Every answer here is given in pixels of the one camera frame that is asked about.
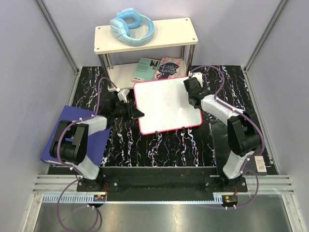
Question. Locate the teal book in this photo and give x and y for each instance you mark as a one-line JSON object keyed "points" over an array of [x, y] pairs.
{"points": [[146, 70]]}

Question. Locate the black slab with label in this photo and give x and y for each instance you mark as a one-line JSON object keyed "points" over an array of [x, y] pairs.
{"points": [[234, 142]]}

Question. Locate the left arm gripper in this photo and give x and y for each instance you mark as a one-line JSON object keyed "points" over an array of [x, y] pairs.
{"points": [[132, 112]]}

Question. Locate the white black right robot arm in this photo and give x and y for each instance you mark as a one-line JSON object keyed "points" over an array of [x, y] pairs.
{"points": [[224, 111]]}

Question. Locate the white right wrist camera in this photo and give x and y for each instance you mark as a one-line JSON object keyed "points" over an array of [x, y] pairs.
{"points": [[198, 76]]}

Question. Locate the pink framed whiteboard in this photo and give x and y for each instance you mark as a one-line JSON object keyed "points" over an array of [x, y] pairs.
{"points": [[165, 105]]}

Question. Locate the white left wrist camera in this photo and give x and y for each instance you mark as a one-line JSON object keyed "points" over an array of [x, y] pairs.
{"points": [[122, 94]]}

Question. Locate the Little Women book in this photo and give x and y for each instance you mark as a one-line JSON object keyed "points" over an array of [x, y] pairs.
{"points": [[168, 68]]}

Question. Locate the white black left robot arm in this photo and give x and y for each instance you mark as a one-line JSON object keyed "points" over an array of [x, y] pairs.
{"points": [[100, 120]]}

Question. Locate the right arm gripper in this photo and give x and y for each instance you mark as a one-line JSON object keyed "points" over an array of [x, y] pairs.
{"points": [[202, 88]]}

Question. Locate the white two-tier shelf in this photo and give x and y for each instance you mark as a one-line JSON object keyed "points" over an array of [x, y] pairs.
{"points": [[169, 33]]}

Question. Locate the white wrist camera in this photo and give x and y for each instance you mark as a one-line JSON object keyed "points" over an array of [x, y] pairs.
{"points": [[198, 76], [122, 94]]}

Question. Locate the blue folder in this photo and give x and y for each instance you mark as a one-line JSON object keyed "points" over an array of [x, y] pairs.
{"points": [[78, 142]]}

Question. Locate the light blue headphones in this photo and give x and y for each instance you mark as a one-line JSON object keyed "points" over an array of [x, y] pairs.
{"points": [[128, 19]]}

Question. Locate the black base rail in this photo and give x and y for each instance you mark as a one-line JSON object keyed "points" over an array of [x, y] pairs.
{"points": [[116, 179]]}

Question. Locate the grey cable duct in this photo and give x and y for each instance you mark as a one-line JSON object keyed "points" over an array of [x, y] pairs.
{"points": [[74, 198]]}

